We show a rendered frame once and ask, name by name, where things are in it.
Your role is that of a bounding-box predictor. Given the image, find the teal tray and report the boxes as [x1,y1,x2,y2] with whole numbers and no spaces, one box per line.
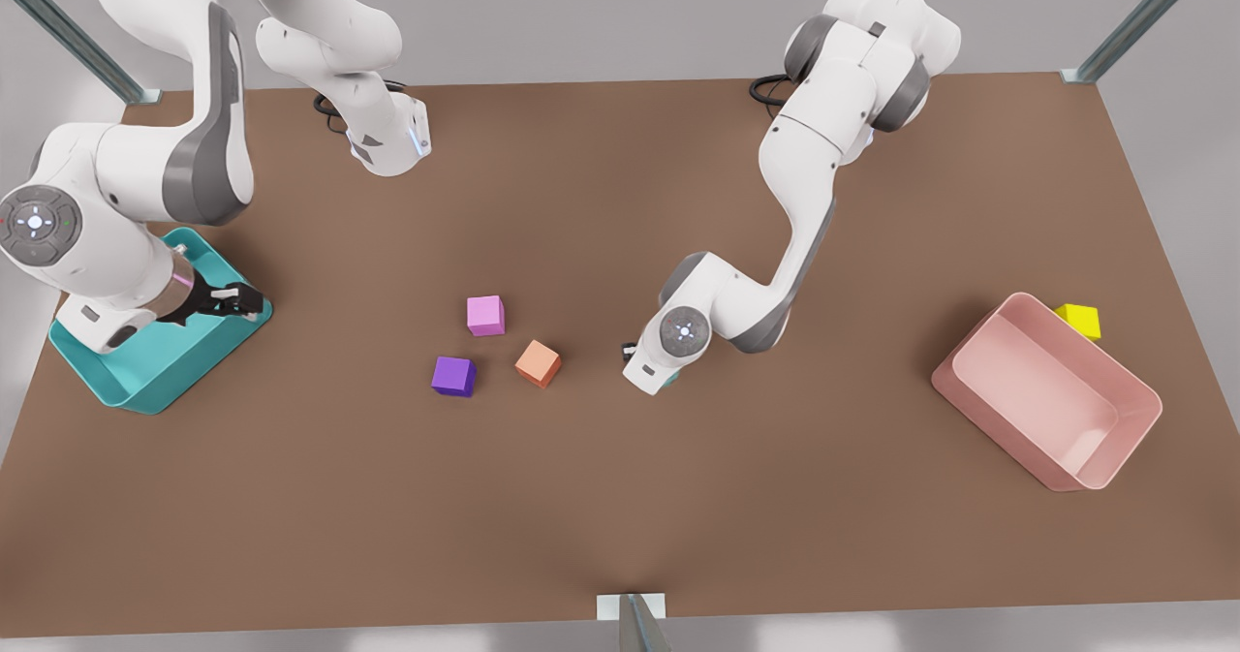
[48,227,275,416]

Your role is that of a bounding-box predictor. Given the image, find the orange cube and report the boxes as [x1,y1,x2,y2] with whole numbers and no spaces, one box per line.
[514,339,564,389]

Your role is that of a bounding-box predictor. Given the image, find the pink cube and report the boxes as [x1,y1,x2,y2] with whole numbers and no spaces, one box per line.
[466,295,507,338]

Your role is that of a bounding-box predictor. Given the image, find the purple cube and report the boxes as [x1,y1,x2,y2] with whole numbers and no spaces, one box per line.
[431,356,479,399]

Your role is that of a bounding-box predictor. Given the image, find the pink bin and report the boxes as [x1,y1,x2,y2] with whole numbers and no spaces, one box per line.
[931,292,1163,492]

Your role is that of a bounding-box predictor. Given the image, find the yellow cube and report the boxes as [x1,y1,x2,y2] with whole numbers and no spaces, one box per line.
[1054,303,1103,342]

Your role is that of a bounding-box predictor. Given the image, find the black cable loop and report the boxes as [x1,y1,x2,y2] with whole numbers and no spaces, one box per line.
[748,74,793,121]
[312,79,409,137]

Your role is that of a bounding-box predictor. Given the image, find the silver frame post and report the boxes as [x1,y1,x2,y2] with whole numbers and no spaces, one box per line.
[595,592,671,652]
[1060,0,1225,85]
[0,0,162,107]

